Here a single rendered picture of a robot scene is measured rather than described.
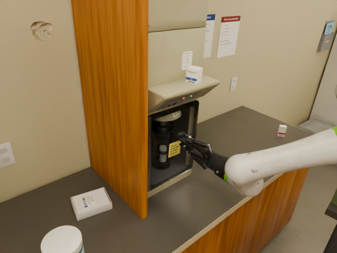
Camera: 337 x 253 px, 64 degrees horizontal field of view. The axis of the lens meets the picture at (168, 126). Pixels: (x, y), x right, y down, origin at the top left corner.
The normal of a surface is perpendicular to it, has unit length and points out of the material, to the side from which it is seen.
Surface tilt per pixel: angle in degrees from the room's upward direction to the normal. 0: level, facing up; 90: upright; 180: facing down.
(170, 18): 90
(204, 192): 0
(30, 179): 90
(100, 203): 0
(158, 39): 90
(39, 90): 90
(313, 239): 0
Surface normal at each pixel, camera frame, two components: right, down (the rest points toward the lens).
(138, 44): -0.75, 0.29
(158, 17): 0.65, 0.38
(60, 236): 0.04, -0.88
